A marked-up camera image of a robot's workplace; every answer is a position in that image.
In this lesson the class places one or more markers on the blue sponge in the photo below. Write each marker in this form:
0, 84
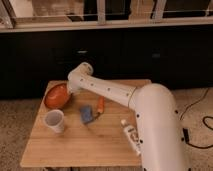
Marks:
86, 114

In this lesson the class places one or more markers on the orange handled tool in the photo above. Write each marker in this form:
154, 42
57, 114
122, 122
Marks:
100, 106

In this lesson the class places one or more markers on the black power adapter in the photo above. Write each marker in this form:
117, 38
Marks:
186, 135

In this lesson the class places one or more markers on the white paper cup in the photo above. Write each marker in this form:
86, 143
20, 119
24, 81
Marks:
54, 119

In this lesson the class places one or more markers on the orange ceramic bowl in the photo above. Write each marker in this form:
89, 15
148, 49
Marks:
57, 96

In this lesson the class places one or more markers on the dark cabinet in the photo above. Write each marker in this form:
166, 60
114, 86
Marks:
177, 57

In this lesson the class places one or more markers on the white plastic bottle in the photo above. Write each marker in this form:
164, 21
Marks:
132, 136

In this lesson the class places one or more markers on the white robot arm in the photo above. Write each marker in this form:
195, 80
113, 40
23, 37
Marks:
160, 132

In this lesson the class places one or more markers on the white window frame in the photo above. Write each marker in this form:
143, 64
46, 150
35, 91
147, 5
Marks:
38, 15

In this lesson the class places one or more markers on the wooden table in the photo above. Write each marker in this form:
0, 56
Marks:
100, 143

